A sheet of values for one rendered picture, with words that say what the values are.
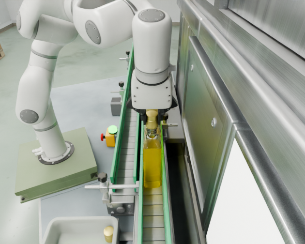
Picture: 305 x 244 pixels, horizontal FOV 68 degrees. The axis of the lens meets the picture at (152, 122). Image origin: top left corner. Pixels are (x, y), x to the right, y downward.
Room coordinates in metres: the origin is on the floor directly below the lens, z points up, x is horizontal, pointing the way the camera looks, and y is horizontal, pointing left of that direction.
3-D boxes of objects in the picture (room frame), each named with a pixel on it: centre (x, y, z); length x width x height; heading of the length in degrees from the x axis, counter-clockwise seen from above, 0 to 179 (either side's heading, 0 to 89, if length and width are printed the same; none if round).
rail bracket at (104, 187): (0.44, 0.12, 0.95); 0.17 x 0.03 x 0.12; 91
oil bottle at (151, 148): (0.51, 0.00, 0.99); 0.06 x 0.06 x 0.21; 1
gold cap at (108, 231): (0.37, 0.14, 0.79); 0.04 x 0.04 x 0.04
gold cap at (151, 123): (0.51, 0.00, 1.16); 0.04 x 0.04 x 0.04
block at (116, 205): (0.44, 0.11, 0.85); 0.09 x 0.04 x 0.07; 91
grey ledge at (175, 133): (1.23, -0.09, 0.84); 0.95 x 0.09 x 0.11; 1
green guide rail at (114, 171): (1.34, 0.15, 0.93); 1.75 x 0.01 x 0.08; 1
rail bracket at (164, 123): (0.75, -0.07, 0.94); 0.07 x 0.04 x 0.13; 91
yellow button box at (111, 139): (0.87, 0.20, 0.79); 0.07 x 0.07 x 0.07; 1
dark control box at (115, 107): (1.15, 0.21, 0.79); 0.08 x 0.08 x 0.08; 1
